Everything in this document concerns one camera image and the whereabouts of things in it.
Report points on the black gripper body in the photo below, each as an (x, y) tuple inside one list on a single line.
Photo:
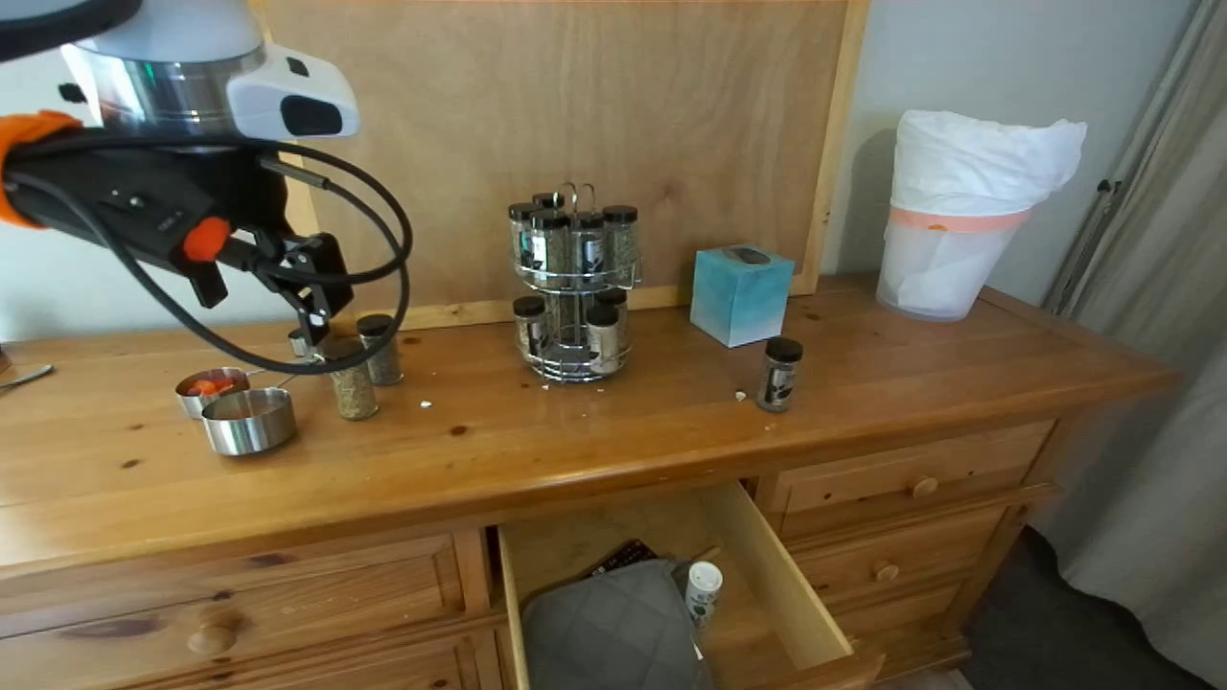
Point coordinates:
[(183, 210)]

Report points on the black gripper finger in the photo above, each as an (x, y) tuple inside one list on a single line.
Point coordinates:
[(313, 316)]

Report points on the green herb spice bottle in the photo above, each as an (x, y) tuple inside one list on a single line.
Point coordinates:
[(352, 380)]

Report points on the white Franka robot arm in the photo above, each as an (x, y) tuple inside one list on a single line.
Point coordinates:
[(175, 70)]

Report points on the dark herb spice bottle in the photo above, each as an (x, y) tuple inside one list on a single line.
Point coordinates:
[(378, 334)]

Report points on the chrome rotating spice rack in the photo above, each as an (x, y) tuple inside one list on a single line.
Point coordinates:
[(575, 262)]

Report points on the black capped spice bottle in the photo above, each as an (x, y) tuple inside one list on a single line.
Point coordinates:
[(785, 355)]

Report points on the white bottle in drawer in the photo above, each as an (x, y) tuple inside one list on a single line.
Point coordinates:
[(703, 587)]

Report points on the small steel measuring cup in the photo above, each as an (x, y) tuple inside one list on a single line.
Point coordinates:
[(303, 346)]

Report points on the large steel measuring cup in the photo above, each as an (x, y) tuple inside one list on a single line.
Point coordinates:
[(252, 423)]

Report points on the steel cup with candy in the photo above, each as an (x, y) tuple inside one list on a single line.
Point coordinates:
[(200, 390)]

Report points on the metal utensil at edge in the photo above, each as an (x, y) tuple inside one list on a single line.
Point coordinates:
[(23, 376)]

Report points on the wooden dresser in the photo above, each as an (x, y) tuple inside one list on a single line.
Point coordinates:
[(856, 527)]

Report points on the teal tissue box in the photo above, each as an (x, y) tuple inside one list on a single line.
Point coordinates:
[(736, 293)]

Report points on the grey cushion in drawer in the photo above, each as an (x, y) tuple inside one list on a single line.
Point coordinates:
[(616, 630)]

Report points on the plywood back board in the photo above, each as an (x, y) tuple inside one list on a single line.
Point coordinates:
[(718, 119)]

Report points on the open wooden drawer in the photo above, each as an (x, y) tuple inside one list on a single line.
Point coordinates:
[(770, 625)]

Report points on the white lined trash bin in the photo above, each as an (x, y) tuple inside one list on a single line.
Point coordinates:
[(961, 192)]

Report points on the grey curtain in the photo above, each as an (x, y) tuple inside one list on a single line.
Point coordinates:
[(1144, 514)]

